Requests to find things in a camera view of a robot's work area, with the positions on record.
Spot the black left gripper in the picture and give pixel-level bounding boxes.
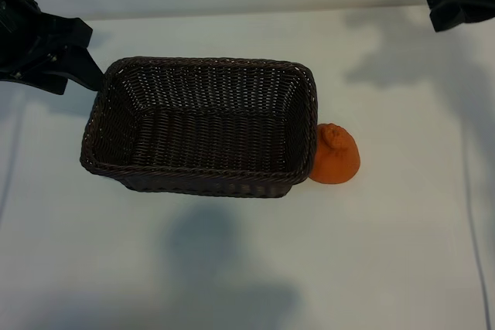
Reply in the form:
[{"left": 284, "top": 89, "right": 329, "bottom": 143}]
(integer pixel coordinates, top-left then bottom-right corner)
[{"left": 0, "top": 0, "right": 106, "bottom": 97}]

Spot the dark brown wicker basket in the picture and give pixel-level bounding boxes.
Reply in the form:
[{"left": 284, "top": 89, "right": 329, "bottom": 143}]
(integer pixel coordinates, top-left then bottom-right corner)
[{"left": 79, "top": 56, "right": 320, "bottom": 199}]

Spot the orange fruit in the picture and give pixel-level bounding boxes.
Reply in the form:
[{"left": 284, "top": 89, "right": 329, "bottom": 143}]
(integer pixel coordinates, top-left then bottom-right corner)
[{"left": 307, "top": 122, "right": 363, "bottom": 185}]

